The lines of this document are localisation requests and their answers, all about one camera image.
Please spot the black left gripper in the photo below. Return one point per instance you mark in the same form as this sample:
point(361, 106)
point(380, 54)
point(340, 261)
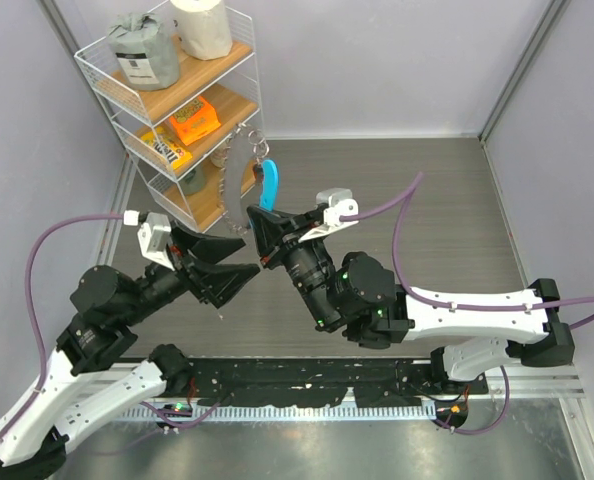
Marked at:
point(211, 282)

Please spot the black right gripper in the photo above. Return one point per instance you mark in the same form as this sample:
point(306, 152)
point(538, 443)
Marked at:
point(266, 227)

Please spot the metal key organizer blue handle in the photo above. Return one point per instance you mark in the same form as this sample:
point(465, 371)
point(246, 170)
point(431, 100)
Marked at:
point(248, 148)

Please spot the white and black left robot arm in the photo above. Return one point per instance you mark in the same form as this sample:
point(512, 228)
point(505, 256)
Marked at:
point(49, 421)

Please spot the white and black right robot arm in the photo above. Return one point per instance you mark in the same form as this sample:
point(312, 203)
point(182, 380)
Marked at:
point(362, 299)

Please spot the grey green cup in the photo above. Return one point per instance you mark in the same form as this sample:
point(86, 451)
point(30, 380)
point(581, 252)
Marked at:
point(193, 182)

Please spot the white patterned cup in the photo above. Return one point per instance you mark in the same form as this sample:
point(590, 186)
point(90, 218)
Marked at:
point(220, 155)

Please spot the orange snack box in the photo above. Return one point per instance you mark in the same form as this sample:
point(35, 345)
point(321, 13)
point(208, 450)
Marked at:
point(194, 121)

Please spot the yellow candy bag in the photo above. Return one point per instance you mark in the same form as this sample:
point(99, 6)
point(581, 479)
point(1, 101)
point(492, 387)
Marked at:
point(167, 145)

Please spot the white paper towel roll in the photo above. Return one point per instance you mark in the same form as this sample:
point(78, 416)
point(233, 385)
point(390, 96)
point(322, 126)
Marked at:
point(203, 28)

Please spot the grey wrapped paper roll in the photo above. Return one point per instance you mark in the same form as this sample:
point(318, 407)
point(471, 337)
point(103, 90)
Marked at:
point(144, 51)

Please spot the white wire wooden shelf rack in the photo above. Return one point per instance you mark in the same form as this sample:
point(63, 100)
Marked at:
point(179, 85)

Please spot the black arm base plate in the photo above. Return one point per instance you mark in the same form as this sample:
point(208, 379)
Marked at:
point(306, 382)

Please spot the white slotted cable duct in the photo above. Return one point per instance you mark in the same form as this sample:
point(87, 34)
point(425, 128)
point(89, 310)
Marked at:
point(346, 411)

